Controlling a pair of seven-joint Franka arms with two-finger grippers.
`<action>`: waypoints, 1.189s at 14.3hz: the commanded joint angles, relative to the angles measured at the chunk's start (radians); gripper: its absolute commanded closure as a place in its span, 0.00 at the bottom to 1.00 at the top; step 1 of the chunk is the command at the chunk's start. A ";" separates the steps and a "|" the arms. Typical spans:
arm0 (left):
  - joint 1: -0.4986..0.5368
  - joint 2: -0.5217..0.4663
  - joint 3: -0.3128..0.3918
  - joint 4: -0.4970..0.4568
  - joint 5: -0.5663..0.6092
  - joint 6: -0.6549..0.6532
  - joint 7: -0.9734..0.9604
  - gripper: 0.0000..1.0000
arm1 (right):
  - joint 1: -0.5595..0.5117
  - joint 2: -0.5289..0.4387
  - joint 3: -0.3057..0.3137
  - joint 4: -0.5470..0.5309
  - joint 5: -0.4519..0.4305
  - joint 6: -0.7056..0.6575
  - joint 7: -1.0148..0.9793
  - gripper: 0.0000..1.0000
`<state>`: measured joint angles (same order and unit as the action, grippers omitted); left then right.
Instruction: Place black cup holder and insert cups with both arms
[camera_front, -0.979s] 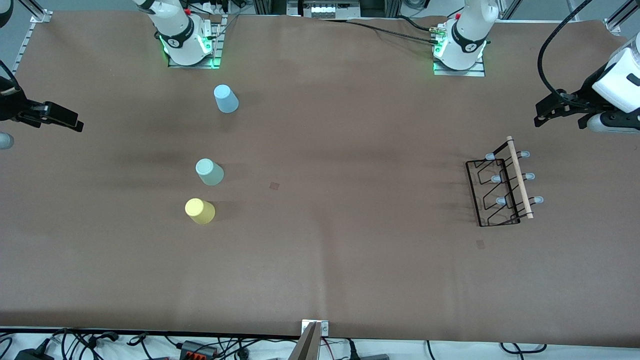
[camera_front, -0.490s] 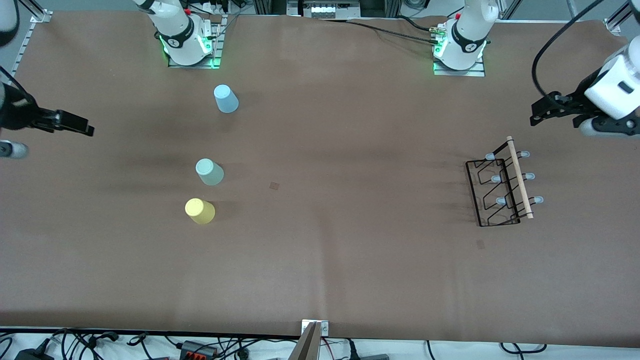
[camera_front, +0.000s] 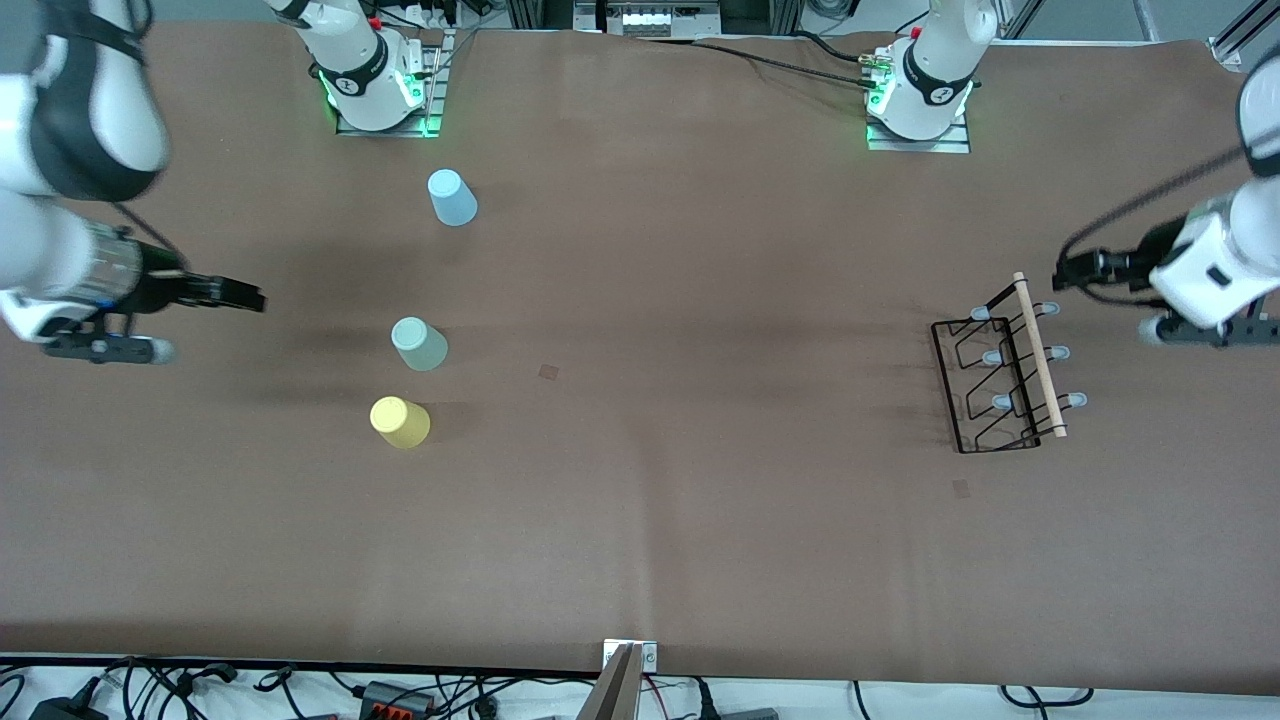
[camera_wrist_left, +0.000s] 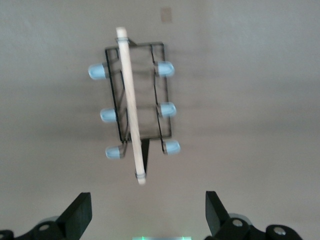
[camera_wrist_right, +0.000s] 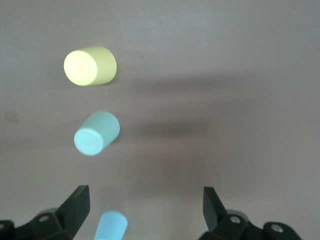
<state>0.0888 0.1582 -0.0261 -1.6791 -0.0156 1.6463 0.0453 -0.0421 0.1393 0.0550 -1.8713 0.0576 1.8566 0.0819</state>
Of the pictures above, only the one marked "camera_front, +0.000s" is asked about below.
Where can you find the silver metal bracket plate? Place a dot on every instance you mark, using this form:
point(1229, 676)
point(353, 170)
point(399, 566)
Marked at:
point(650, 655)

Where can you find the black plug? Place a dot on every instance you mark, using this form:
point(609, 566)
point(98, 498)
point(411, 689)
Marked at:
point(705, 700)

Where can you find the grey power strip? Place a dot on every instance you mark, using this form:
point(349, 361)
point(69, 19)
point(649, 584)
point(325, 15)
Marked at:
point(650, 20)

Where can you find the yellow plastic cup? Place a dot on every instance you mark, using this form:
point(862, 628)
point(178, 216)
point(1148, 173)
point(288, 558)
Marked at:
point(400, 423)

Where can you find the black orange connector box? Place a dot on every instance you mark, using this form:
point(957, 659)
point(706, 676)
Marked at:
point(395, 698)

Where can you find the light blue plastic cup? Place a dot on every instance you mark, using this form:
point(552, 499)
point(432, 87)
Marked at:
point(453, 198)

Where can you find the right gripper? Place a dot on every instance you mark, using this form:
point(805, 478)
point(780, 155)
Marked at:
point(160, 286)

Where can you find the grey aluminium beam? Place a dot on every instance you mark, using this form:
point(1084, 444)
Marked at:
point(615, 695)

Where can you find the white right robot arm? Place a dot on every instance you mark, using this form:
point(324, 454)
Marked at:
point(60, 120)

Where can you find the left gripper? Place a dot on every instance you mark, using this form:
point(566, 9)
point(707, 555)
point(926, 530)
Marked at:
point(1148, 254)

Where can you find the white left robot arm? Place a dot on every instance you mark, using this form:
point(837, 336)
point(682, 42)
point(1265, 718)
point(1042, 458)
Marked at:
point(935, 70)

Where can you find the black power adapter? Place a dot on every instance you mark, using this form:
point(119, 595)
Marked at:
point(65, 710)

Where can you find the brown table cover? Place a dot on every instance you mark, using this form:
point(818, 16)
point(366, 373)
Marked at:
point(700, 520)

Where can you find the pale green plastic cup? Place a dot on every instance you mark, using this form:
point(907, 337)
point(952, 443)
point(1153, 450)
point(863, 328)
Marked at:
point(420, 345)

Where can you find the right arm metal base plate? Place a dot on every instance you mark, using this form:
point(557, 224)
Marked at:
point(432, 100)

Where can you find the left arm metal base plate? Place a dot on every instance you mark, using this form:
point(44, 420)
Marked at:
point(920, 145)

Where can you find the silver aluminium corner profile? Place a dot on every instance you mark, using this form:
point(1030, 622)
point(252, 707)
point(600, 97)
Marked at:
point(1240, 30)

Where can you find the white power strip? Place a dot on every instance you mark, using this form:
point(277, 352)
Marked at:
point(430, 14)

